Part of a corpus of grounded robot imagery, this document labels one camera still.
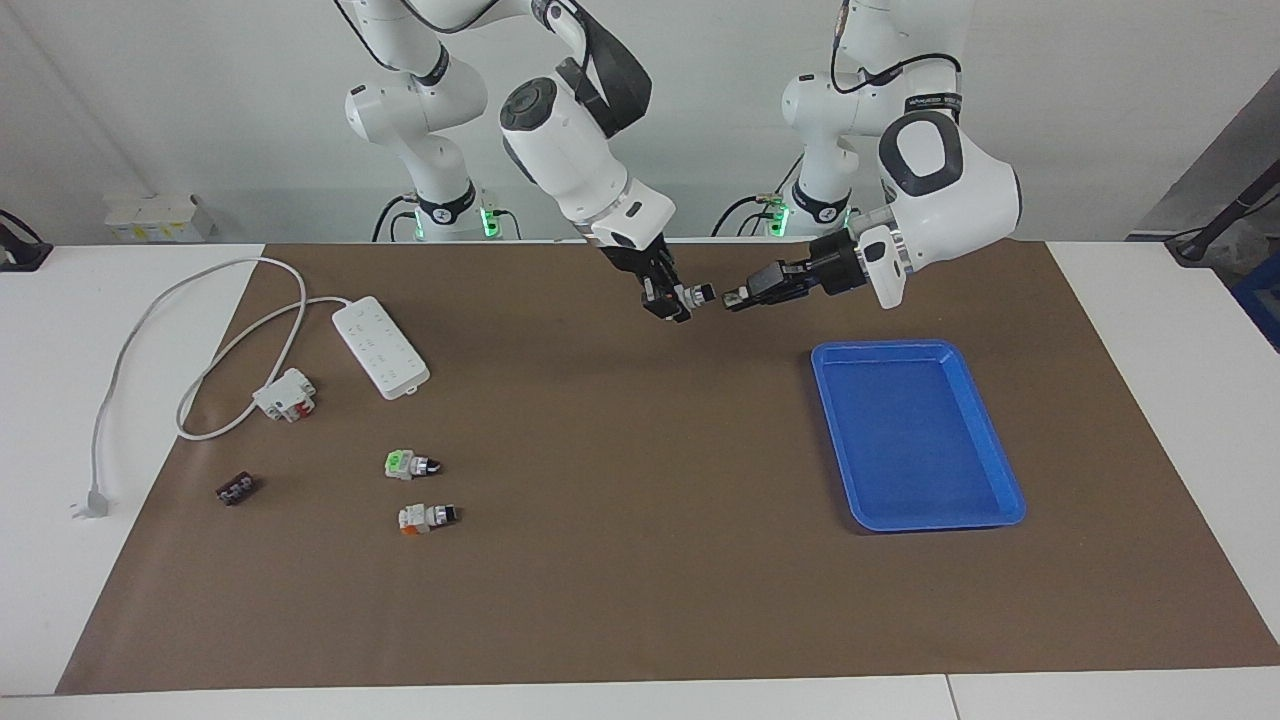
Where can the brown table mat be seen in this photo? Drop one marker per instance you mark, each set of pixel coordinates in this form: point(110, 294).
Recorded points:
point(640, 560)

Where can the black tripod leg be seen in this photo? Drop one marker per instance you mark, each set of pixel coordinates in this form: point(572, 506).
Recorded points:
point(1215, 225)

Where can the white red circuit breaker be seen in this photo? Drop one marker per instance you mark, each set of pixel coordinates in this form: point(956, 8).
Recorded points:
point(280, 397)

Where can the blue crate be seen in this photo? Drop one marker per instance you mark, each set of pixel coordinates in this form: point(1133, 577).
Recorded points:
point(1265, 300)

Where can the blue plastic tray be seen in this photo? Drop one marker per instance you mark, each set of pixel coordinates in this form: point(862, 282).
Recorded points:
point(915, 440)

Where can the white cardboard box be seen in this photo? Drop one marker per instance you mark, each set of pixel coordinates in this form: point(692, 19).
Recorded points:
point(150, 218)

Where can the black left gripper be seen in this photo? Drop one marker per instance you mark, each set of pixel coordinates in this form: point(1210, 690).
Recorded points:
point(838, 268)

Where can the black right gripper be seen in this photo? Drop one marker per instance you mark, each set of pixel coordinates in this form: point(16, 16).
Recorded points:
point(640, 262)

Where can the black clamp stand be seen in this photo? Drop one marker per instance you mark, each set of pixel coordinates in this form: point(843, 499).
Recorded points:
point(20, 255)

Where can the selector switch orange green block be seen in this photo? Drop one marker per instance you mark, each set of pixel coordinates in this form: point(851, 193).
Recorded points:
point(697, 295)

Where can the small dark terminal block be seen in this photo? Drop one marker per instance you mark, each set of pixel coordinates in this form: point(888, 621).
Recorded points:
point(236, 490)

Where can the selector switch white block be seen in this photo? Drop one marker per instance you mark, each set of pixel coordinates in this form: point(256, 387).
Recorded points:
point(420, 518)

